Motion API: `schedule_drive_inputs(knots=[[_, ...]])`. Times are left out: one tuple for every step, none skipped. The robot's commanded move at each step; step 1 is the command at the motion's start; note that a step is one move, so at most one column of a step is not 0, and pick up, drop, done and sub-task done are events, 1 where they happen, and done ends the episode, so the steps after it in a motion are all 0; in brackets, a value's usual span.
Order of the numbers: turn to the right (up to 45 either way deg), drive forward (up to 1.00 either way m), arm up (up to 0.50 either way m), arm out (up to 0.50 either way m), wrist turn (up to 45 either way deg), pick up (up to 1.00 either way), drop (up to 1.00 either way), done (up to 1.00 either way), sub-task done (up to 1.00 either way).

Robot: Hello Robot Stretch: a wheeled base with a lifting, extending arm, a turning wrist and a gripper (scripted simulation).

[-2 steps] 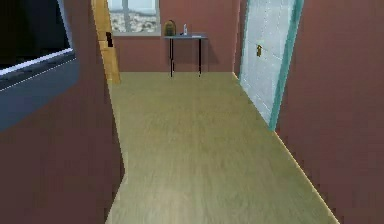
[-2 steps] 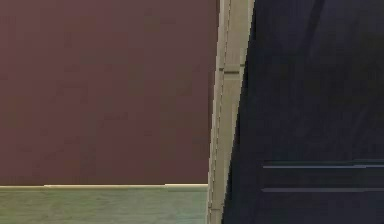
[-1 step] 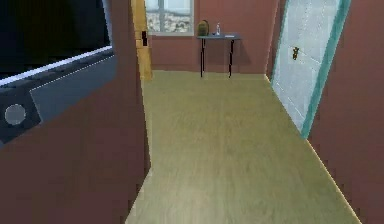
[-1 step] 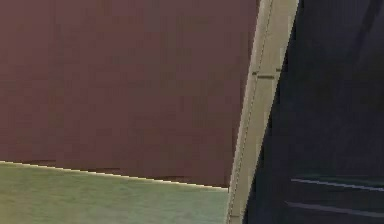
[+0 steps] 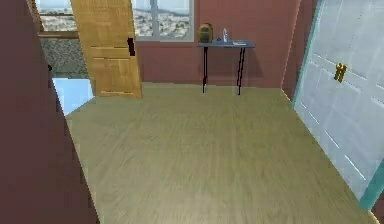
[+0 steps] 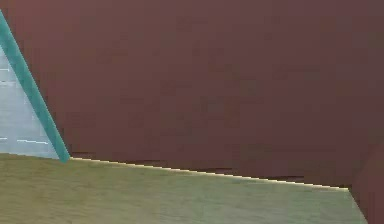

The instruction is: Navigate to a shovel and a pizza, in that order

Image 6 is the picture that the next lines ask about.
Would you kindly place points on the teal framed room door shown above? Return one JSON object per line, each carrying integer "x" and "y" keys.
{"x": 20, "y": 110}

